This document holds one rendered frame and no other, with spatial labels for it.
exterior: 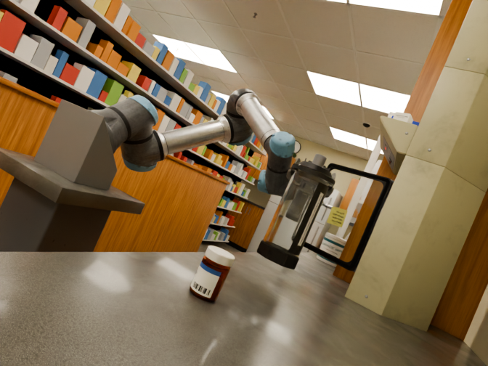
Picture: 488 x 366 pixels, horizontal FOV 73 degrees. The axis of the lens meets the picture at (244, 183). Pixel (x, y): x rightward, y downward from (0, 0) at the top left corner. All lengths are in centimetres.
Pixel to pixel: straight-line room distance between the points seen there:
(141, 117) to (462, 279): 127
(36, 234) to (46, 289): 65
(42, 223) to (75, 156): 20
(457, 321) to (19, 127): 233
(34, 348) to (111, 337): 7
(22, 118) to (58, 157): 126
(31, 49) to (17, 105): 67
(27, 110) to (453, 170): 212
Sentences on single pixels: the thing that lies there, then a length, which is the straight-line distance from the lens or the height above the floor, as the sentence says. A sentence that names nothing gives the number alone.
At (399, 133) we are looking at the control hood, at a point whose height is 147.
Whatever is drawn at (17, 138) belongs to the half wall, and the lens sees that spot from 234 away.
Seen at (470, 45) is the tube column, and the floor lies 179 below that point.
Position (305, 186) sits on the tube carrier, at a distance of 75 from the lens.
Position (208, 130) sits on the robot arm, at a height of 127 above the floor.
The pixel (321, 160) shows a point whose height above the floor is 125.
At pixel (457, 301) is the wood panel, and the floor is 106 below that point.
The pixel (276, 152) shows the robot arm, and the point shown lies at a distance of 99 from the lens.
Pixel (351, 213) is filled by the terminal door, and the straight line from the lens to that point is 145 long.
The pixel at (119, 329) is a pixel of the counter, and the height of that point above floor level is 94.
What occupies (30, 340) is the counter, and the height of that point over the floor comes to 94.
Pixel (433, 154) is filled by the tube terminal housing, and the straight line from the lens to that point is 114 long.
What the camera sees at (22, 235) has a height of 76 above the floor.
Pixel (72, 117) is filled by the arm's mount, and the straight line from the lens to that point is 108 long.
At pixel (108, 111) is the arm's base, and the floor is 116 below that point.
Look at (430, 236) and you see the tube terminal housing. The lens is 113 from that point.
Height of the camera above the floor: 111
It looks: 1 degrees up
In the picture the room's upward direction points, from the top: 24 degrees clockwise
